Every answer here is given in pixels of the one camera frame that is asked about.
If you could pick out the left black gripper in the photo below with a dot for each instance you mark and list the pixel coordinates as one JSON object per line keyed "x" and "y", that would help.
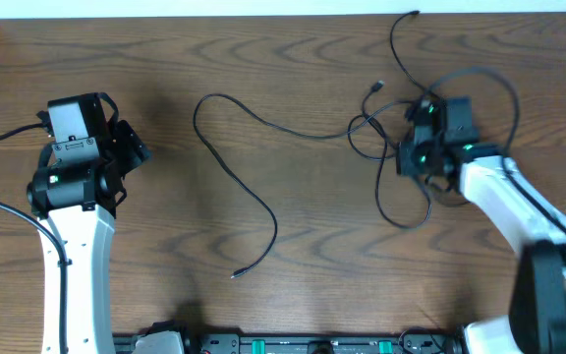
{"x": 133, "y": 147}

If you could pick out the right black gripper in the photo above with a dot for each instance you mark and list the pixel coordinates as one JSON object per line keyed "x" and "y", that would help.
{"x": 405, "y": 165}

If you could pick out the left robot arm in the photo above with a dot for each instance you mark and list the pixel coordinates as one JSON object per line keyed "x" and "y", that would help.
{"x": 73, "y": 195}

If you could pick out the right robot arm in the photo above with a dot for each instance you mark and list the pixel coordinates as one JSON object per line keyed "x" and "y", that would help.
{"x": 445, "y": 143}

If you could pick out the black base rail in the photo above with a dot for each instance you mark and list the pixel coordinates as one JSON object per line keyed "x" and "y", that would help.
{"x": 173, "y": 337}

